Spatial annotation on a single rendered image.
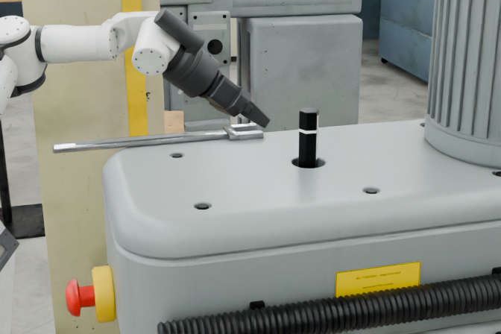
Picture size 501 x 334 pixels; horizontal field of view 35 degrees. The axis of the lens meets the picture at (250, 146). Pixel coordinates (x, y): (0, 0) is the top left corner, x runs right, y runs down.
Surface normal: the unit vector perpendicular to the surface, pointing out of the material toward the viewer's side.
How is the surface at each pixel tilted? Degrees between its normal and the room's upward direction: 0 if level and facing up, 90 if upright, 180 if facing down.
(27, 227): 0
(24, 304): 0
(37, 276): 0
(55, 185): 90
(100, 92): 90
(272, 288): 90
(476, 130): 90
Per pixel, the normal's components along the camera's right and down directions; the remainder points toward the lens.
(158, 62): -0.07, 0.69
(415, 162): 0.00, -0.94
